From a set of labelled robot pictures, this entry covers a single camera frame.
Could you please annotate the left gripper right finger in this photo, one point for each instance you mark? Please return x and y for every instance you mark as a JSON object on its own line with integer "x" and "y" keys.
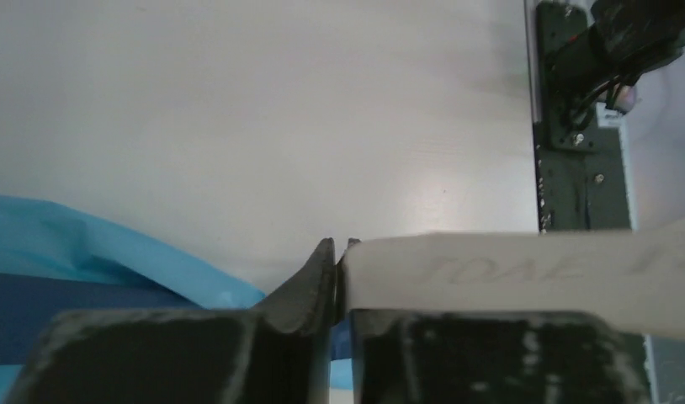
{"x": 425, "y": 356}

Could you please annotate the blue wrapping paper sheet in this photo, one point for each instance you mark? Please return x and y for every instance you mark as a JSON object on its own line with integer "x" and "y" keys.
{"x": 54, "y": 260}

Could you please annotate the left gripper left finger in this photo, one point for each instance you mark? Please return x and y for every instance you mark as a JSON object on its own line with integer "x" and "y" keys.
{"x": 275, "y": 352}

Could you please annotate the cream ribbon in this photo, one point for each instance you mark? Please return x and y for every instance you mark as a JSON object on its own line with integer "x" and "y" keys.
{"x": 633, "y": 280}

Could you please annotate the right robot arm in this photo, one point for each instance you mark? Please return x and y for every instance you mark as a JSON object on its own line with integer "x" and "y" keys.
{"x": 626, "y": 40}

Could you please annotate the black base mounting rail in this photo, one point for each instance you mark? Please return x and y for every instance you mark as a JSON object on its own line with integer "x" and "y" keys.
{"x": 580, "y": 172}

